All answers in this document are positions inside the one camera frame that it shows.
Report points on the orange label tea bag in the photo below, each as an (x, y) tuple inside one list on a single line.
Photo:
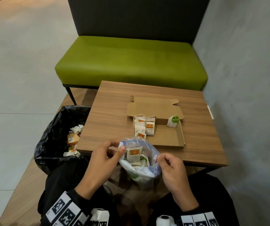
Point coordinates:
[(134, 154)]

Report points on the clear plastic bag blue rim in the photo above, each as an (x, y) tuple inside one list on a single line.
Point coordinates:
[(146, 175)]

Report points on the black white marker band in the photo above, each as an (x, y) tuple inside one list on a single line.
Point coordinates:
[(63, 209), (199, 220)]

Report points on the person's left thumb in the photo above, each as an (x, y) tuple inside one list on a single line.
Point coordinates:
[(119, 154)]

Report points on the person's right hand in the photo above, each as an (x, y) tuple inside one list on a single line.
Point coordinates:
[(174, 178)]

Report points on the white crumpled wrappers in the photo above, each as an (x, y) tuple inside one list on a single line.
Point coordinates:
[(72, 152)]

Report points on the crumpled white paper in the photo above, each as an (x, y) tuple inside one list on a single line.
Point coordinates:
[(77, 128)]

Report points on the orange carton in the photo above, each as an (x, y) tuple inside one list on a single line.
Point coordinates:
[(73, 138)]

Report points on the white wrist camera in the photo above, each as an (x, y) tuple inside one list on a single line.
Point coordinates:
[(165, 221), (99, 217)]

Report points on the green tag tea bag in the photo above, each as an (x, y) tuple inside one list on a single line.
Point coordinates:
[(172, 122)]

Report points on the row of white tea bags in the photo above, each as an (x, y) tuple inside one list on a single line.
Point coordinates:
[(144, 127)]

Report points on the person's right thumb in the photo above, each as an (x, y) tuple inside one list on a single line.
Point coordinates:
[(162, 164)]

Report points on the black trash bag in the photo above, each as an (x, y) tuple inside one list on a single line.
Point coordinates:
[(52, 136)]

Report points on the green bench with dark backrest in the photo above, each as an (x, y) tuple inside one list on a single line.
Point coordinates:
[(130, 61)]

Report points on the open brown cardboard box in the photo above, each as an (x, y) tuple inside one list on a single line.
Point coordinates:
[(165, 137)]

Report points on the green label tea bag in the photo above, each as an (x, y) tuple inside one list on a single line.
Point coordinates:
[(145, 161)]

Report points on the person's left hand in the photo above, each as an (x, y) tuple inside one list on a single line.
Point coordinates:
[(97, 167)]

